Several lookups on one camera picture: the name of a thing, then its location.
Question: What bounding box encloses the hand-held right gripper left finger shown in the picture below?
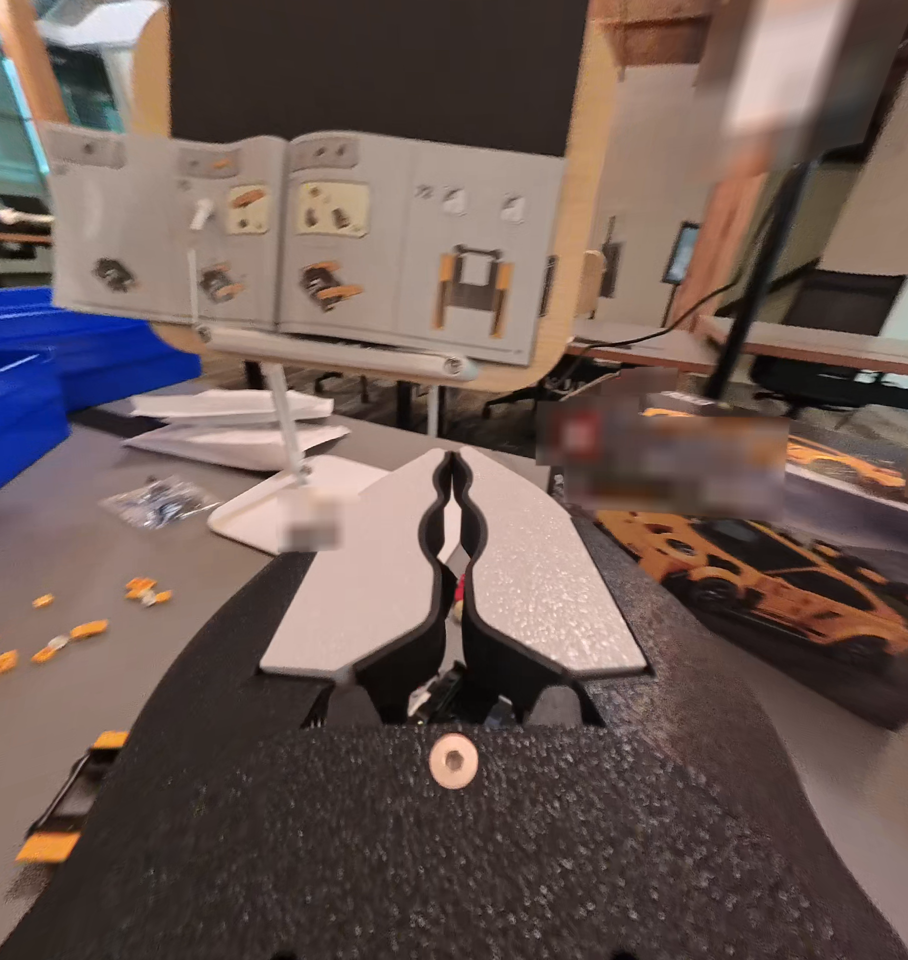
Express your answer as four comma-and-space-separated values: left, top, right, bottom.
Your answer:
259, 447, 459, 725

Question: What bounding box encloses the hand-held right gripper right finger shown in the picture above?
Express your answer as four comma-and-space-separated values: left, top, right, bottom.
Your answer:
452, 447, 649, 725

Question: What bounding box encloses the orange black lego subassembly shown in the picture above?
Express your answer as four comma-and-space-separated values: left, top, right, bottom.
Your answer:
15, 729, 130, 865

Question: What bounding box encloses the orange car lego box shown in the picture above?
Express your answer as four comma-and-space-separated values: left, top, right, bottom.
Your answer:
544, 405, 908, 730

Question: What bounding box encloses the lego instruction booklet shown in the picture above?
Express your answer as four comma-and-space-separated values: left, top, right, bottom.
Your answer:
41, 123, 568, 366

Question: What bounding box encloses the white paper bag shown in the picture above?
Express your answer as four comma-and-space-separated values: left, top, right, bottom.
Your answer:
127, 387, 335, 423
121, 422, 352, 474

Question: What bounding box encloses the clear bag of dark parts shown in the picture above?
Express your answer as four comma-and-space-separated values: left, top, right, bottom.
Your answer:
100, 476, 219, 531

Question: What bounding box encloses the cluster of orange white pieces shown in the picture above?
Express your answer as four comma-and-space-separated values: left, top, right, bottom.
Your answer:
0, 576, 175, 708

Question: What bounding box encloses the small screen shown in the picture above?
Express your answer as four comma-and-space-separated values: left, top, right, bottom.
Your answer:
661, 220, 703, 286

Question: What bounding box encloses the background desk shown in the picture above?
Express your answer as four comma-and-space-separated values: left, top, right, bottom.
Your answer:
697, 313, 908, 380

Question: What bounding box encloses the black pole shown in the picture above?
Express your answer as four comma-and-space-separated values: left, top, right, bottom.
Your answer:
703, 153, 819, 410

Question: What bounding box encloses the black office chair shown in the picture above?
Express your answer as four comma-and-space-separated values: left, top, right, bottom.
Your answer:
748, 268, 908, 412

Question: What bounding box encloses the white book stand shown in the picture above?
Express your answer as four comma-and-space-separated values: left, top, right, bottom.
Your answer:
131, 0, 622, 558

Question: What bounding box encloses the black cable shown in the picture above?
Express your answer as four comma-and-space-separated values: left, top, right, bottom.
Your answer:
566, 279, 744, 354

